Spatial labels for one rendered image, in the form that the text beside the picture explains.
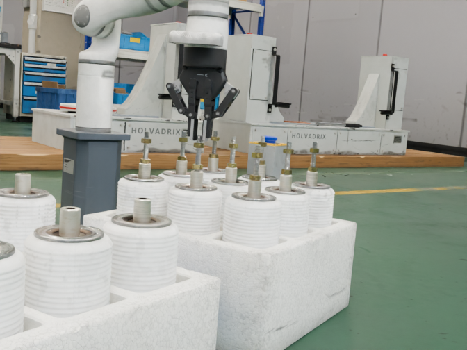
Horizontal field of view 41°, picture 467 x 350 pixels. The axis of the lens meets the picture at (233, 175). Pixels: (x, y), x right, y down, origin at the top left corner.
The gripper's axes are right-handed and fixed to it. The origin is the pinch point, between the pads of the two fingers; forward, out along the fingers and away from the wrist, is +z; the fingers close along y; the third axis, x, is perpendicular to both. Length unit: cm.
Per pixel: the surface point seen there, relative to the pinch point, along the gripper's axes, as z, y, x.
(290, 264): 20.3, -18.7, 5.9
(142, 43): -50, 204, -488
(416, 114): -1, -70, -596
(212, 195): 10.9, -3.8, 2.7
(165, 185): 11.0, 6.6, -2.6
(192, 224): 16.0, -1.3, 4.7
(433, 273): 35, -49, -61
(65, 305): 17, 0, 48
